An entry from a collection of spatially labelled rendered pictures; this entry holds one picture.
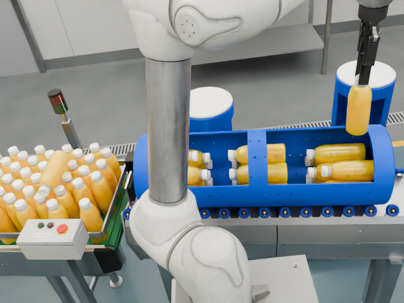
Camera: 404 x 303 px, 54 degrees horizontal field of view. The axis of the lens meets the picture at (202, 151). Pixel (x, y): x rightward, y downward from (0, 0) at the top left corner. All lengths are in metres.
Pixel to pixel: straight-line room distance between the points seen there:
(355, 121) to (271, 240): 0.55
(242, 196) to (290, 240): 0.30
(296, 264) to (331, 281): 1.28
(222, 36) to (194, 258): 0.50
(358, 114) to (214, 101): 0.84
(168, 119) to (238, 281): 0.41
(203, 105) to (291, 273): 1.03
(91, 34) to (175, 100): 4.14
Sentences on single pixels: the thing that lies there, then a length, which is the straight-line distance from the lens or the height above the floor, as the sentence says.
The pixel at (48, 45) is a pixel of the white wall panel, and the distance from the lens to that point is 5.17.
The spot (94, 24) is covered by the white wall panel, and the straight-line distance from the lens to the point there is 4.92.
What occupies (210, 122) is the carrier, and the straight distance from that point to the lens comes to 1.90.
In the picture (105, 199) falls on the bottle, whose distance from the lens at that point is 1.64.
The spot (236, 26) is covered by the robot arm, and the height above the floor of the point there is 1.83.
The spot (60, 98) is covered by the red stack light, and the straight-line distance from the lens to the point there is 1.89.
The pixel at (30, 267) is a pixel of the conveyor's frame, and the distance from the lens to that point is 1.83.
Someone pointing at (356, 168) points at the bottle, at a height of 1.14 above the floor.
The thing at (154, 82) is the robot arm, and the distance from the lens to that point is 0.86.
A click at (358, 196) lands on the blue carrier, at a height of 1.08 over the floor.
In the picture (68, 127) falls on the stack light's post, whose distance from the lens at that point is 1.97.
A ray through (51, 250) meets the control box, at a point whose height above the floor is 1.05.
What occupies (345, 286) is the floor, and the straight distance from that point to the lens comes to 2.50.
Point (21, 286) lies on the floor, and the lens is 2.87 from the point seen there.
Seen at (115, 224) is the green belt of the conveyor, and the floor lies 0.90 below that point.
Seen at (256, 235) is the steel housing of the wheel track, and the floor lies 0.86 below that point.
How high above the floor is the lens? 2.09
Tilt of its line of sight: 39 degrees down
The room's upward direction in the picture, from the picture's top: 9 degrees counter-clockwise
